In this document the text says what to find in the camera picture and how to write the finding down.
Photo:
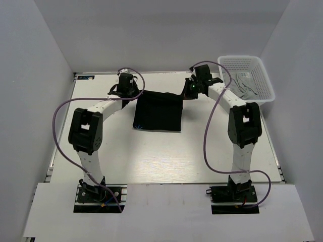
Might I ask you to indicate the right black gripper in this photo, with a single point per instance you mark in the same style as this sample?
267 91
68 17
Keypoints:
188 92

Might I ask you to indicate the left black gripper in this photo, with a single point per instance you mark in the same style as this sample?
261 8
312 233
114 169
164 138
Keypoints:
126 101

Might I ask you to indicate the black t shirt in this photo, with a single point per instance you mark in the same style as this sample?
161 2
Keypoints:
157 111

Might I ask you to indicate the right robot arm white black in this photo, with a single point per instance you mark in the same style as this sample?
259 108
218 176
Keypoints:
244 127

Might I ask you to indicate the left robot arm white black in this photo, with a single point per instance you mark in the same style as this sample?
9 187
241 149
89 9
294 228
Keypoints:
86 130

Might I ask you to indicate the blue label sticker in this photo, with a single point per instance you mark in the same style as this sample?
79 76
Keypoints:
86 77

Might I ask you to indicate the grey t shirt in basket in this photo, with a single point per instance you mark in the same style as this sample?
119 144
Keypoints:
243 86

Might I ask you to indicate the white plastic basket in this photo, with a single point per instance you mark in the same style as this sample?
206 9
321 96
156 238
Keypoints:
253 66

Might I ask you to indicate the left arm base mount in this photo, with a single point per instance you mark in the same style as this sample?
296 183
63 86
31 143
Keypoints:
94 199

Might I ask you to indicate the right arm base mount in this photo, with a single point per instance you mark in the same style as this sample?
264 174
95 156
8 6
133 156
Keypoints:
223 202

